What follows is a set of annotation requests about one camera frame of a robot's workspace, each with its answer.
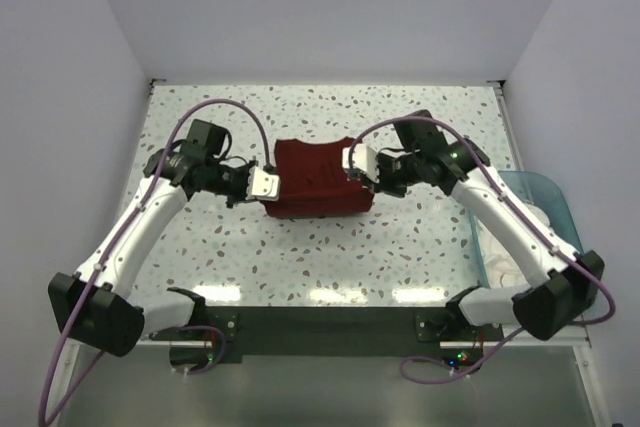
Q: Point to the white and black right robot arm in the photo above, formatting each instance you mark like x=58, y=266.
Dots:
x=560, y=282

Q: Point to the dark red t-shirt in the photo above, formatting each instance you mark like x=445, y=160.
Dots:
x=313, y=182

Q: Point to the translucent blue plastic basket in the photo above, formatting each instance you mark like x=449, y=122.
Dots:
x=542, y=192

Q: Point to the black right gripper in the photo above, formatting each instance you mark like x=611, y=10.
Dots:
x=383, y=183

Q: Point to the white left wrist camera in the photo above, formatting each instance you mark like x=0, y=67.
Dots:
x=263, y=186

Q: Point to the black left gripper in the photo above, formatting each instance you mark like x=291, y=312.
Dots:
x=241, y=197

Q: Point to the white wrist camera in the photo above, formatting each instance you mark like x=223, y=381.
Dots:
x=360, y=163
x=263, y=186

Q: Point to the aluminium extrusion rail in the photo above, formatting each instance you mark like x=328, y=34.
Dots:
x=514, y=382

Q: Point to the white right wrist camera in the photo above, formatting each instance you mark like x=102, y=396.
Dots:
x=360, y=163

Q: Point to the white crumpled t-shirt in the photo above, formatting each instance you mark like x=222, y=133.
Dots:
x=498, y=268

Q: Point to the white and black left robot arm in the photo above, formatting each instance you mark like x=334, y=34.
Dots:
x=91, y=305

